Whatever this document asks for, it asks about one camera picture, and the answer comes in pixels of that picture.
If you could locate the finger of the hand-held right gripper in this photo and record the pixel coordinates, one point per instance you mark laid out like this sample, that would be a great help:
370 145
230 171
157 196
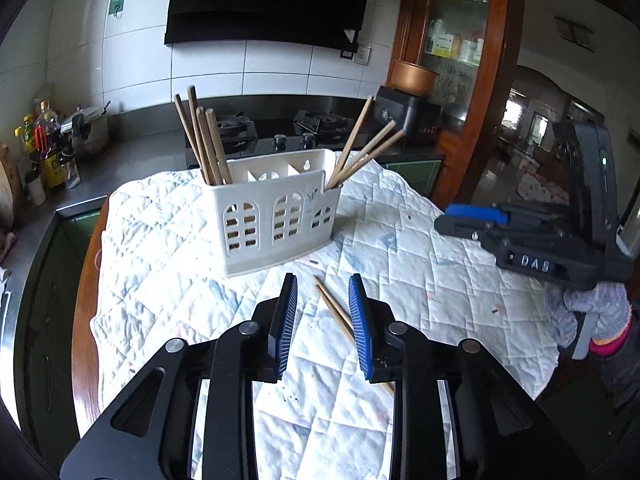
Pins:
465 230
475 214

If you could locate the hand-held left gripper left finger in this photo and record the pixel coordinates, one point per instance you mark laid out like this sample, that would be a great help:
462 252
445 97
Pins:
286 325

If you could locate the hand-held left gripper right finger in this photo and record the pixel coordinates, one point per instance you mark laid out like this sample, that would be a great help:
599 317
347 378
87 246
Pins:
361 325

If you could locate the white plastic utensil holder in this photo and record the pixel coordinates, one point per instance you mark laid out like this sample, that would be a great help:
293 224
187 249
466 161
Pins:
260 260

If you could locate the person's right hand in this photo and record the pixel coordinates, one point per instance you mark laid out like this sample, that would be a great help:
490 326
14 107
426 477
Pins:
605 310

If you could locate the white quilted cloth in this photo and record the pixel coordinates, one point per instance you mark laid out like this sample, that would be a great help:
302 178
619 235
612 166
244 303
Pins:
425 285

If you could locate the black rice cooker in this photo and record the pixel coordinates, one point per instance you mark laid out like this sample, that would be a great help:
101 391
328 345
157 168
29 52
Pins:
415 115

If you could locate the copper inner pot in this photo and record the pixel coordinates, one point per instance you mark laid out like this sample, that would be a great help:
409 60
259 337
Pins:
415 79

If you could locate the wooden glass door cabinet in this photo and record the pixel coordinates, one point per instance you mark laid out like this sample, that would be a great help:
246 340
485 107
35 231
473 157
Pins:
505 60

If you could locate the white jar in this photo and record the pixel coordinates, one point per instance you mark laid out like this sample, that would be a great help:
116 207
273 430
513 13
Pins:
471 51

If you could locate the green and white box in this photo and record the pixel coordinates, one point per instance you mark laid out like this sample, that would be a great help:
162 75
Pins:
443 43

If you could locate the ceiling vent grille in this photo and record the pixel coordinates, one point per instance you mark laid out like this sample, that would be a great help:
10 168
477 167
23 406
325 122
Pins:
575 35

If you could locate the black gas stove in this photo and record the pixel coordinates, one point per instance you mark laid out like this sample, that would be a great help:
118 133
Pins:
280 127

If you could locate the black plug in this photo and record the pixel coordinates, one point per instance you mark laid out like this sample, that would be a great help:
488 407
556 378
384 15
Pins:
348 53

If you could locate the steel kitchen counter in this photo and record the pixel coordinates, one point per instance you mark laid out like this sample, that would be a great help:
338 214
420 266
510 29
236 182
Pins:
140 135

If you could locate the small glass jar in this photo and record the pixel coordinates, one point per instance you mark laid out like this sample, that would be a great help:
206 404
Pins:
71 175

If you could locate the steel pressure cooker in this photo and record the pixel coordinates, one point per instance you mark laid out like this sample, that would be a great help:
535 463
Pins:
90 132

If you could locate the dark yellow label sauce bottle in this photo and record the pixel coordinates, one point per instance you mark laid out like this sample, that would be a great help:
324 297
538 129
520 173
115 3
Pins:
52 172

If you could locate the white cup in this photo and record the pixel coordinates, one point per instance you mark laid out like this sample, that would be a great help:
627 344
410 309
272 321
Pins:
36 190

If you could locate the black range hood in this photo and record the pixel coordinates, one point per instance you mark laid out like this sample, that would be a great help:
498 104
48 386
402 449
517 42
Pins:
275 5

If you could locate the brown rag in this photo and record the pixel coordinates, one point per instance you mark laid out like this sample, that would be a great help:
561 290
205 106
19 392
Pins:
6 247

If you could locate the round wooden cutting board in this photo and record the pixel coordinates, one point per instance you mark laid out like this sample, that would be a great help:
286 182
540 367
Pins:
9 185

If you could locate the white wall socket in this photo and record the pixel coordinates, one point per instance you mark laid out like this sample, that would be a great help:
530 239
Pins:
363 55

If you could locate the green wall hook sticker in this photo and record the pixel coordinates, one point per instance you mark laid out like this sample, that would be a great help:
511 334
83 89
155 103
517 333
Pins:
117 1

